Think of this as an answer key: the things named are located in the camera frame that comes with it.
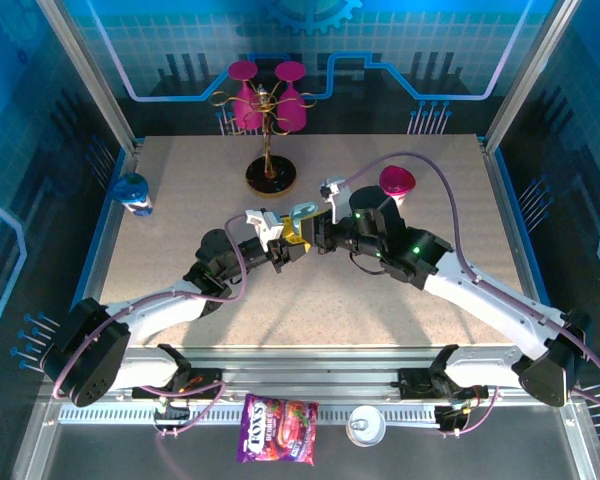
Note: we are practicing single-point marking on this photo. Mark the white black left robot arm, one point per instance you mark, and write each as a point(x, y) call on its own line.
point(155, 310)

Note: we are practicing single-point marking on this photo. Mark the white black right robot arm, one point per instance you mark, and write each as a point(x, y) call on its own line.
point(480, 305)

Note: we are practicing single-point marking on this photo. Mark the pink lidded cup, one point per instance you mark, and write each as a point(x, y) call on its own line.
point(397, 177)

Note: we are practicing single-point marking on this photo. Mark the blue lidded cup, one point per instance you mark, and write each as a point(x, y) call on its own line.
point(130, 190)

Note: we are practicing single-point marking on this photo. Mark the pink wine glass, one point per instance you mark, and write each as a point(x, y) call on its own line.
point(245, 112)
point(294, 112)

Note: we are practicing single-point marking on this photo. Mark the small black control box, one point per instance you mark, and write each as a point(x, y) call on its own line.
point(452, 417)
point(172, 417)

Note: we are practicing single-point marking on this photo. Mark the purple Fox's candy bag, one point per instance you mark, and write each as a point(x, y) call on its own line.
point(275, 430)

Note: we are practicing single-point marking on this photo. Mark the aluminium side rail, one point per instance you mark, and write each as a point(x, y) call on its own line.
point(103, 250)
point(516, 250)

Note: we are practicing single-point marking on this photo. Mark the aluminium front rail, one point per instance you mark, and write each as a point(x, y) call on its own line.
point(320, 372)

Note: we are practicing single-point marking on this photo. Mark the aluminium frame post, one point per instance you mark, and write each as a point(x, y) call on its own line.
point(89, 75)
point(528, 75)

